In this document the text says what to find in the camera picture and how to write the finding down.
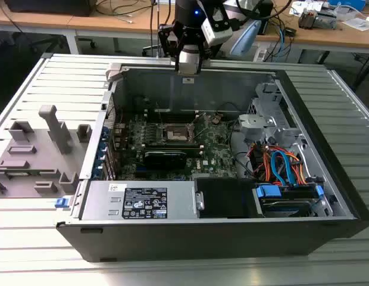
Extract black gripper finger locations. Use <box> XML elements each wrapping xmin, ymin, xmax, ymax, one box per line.
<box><xmin>157</xmin><ymin>21</ymin><xmax>186</xmax><ymax>73</ymax></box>
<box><xmin>196</xmin><ymin>41</ymin><xmax>214</xmax><ymax>74</ymax></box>

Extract silver CPU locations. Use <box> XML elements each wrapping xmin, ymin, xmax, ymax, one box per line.
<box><xmin>178</xmin><ymin>45</ymin><xmax>200</xmax><ymax>75</ymax></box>

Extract thin metal locking lever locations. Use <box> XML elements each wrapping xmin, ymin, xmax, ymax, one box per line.
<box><xmin>156</xmin><ymin>100</ymin><xmax>164</xmax><ymax>128</ymax></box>
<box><xmin>189</xmin><ymin>112</ymin><xmax>207</xmax><ymax>141</ymax></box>

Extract metal socket cover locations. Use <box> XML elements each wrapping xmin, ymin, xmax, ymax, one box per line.
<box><xmin>186</xmin><ymin>122</ymin><xmax>199</xmax><ymax>141</ymax></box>

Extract CPU socket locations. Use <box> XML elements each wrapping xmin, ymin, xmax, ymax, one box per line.
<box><xmin>161</xmin><ymin>122</ymin><xmax>199</xmax><ymax>144</ymax></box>

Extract CPU cooler heat sink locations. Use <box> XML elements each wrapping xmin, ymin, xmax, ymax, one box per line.
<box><xmin>297</xmin><ymin>8</ymin><xmax>320</xmax><ymax>30</ymax></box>

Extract white power strip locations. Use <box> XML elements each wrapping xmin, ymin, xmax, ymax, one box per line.
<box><xmin>253</xmin><ymin>47</ymin><xmax>268</xmax><ymax>63</ymax></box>

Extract black box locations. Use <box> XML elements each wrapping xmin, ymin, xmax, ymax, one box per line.
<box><xmin>255</xmin><ymin>0</ymin><xmax>274</xmax><ymax>36</ymax></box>

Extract silver metal drive cage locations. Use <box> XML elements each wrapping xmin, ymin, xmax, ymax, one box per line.
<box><xmin>237</xmin><ymin>82</ymin><xmax>309</xmax><ymax>147</ymax></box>

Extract green motherboard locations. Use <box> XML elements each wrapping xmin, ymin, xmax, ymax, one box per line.
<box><xmin>112</xmin><ymin>110</ymin><xmax>243</xmax><ymax>182</ymax></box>

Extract green RAM stick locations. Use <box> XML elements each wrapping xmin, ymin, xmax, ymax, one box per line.
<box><xmin>4</xmin><ymin>169</ymin><xmax>59</xmax><ymax>177</ymax></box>
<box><xmin>143</xmin><ymin>142</ymin><xmax>203</xmax><ymax>158</ymax></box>

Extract white printed papers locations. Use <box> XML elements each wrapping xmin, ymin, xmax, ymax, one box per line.
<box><xmin>288</xmin><ymin>0</ymin><xmax>325</xmax><ymax>17</ymax></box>

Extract black graphics card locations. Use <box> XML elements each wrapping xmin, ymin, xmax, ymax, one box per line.
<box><xmin>142</xmin><ymin>150</ymin><xmax>188</xmax><ymax>170</ymax></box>

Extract wooden desk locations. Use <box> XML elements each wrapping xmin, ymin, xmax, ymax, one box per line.
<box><xmin>0</xmin><ymin>0</ymin><xmax>173</xmax><ymax>33</ymax></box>
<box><xmin>255</xmin><ymin>0</ymin><xmax>369</xmax><ymax>50</ymax></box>

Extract black monitor base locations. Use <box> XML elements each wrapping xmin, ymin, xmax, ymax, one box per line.
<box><xmin>4</xmin><ymin>0</ymin><xmax>93</xmax><ymax>17</ymax></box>

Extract grey metal device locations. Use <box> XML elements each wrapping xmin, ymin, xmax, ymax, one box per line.
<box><xmin>317</xmin><ymin>11</ymin><xmax>342</xmax><ymax>30</ymax></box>

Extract black plastic shroud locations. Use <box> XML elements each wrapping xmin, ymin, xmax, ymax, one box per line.
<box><xmin>193</xmin><ymin>177</ymin><xmax>259</xmax><ymax>220</ymax></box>

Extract hard disk blue carrier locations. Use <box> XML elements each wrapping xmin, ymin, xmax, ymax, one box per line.
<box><xmin>252</xmin><ymin>182</ymin><xmax>326</xmax><ymax>219</ymax></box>

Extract blue box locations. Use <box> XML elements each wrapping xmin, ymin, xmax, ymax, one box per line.
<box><xmin>327</xmin><ymin>0</ymin><xmax>367</xmax><ymax>8</ymax></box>

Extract white paper sheet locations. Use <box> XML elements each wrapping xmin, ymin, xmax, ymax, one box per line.
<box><xmin>341</xmin><ymin>16</ymin><xmax>369</xmax><ymax>32</ymax></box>

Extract grey parts rack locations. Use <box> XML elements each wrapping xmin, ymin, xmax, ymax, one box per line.
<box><xmin>0</xmin><ymin>104</ymin><xmax>93</xmax><ymax>200</ymax></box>

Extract grey power supply unit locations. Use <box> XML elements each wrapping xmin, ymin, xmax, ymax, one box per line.
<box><xmin>79</xmin><ymin>179</ymin><xmax>200</xmax><ymax>222</ymax></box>

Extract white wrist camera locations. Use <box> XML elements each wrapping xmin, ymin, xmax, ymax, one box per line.
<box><xmin>201</xmin><ymin>1</ymin><xmax>234</xmax><ymax>46</ymax></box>

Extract grey case handle latch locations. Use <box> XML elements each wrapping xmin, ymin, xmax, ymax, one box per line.
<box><xmin>105</xmin><ymin>63</ymin><xmax>129</xmax><ymax>83</ymax></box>

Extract orange wire bundle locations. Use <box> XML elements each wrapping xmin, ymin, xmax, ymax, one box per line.
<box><xmin>246</xmin><ymin>144</ymin><xmax>309</xmax><ymax>187</ymax></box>

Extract blue wire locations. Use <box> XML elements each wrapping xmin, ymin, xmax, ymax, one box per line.
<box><xmin>270</xmin><ymin>150</ymin><xmax>296</xmax><ymax>188</ymax></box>

